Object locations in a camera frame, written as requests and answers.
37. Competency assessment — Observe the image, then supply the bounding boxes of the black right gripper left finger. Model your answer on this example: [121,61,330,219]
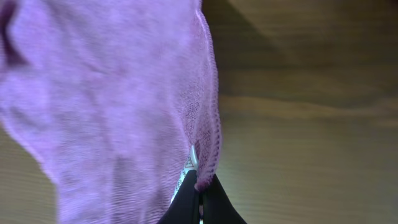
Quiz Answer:
[158,170,199,224]

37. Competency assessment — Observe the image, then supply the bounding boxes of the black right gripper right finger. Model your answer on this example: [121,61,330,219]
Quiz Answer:
[201,175,246,224]

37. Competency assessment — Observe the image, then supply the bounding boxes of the purple microfiber cloth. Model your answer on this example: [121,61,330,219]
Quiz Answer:
[1,0,221,223]

